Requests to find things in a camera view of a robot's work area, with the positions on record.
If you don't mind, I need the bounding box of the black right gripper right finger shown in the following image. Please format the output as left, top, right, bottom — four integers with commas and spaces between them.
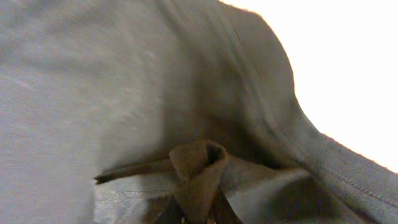
211, 189, 243, 224

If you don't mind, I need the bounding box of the black t-shirt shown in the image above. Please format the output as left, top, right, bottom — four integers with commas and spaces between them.
1, 0, 397, 223

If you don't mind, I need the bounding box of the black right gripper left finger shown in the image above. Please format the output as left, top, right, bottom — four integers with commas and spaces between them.
152, 197, 187, 224

